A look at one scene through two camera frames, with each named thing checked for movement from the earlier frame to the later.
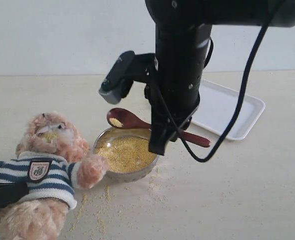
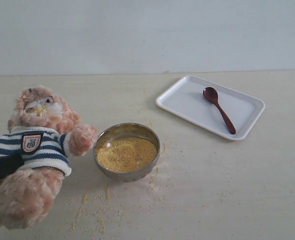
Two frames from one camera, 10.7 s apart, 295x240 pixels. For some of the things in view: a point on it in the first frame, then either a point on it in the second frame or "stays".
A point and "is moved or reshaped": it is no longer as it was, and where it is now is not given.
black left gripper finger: [0, 195] → [0, 167]
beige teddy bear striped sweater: [45, 176] is moved or reshaped
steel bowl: [126, 152] stays
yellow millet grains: [126, 154] stays
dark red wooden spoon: [123, 119] → [211, 95]
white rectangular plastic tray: [217, 105] stays
